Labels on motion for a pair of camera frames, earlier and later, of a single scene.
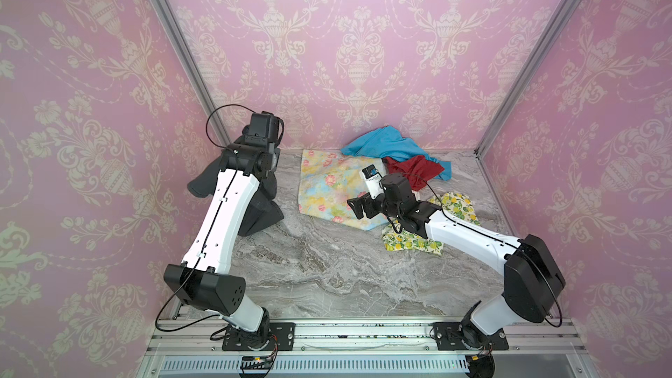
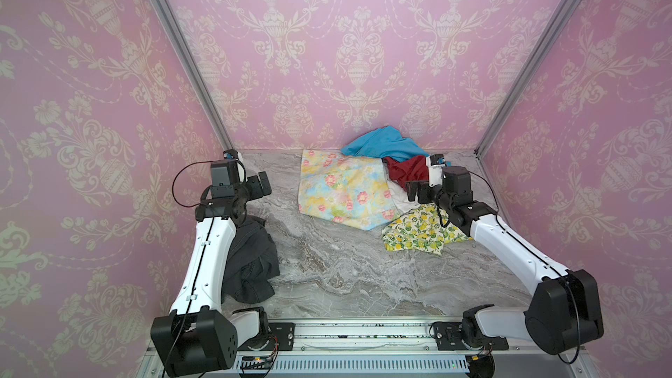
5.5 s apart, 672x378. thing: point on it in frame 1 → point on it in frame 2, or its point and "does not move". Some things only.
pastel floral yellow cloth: [328, 180] does not move
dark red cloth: [418, 170] does not move
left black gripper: [275, 152] → [255, 191]
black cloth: [262, 209] → [252, 262]
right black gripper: [366, 205] → [416, 191]
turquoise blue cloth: [392, 143] does not move
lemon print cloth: [456, 205] does not move
